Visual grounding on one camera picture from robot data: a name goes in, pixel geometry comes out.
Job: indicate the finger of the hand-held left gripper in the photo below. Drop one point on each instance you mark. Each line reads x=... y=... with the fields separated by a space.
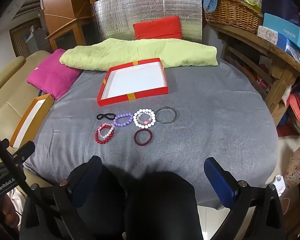
x=25 y=150

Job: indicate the wicker basket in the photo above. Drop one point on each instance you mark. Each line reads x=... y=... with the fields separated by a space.
x=232 y=12

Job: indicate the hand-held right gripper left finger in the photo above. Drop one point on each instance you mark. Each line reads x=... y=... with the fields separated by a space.
x=82 y=180

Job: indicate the grey bed cover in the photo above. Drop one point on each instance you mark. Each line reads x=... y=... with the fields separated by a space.
x=215 y=130

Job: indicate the orange box lid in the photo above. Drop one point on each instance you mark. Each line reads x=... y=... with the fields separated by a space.
x=43 y=107

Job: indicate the green folded blanket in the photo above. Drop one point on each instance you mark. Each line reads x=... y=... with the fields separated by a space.
x=140 y=52

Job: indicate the wooden cabinet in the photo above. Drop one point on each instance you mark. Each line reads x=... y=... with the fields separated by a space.
x=60 y=5

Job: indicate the white patterned box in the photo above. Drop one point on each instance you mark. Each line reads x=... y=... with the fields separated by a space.
x=267 y=33

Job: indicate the person's left hand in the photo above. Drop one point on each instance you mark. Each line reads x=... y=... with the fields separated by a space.
x=8 y=212

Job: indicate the white tag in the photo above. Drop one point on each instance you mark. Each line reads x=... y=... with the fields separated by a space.
x=278 y=185

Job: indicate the blue cardboard box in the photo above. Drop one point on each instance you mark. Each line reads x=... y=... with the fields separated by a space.
x=285 y=25

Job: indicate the red box tray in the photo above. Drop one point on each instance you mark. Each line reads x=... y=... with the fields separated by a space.
x=135 y=80

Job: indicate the silver bangle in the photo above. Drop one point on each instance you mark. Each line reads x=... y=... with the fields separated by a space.
x=156 y=115

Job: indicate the silver foil panel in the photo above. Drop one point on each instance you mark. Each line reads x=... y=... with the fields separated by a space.
x=115 y=12

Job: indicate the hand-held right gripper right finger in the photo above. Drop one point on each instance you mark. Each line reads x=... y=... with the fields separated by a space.
x=220 y=182

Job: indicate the floral gift bag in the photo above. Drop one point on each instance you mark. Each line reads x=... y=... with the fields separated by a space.
x=297 y=165

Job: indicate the pink pillow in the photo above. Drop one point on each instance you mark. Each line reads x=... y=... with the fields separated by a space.
x=52 y=75

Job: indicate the wooden table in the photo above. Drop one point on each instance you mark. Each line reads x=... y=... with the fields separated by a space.
x=277 y=80

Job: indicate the small red pillow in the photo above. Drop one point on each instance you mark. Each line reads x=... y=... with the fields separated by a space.
x=157 y=27

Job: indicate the beige sofa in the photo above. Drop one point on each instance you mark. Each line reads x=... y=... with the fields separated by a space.
x=5 y=100

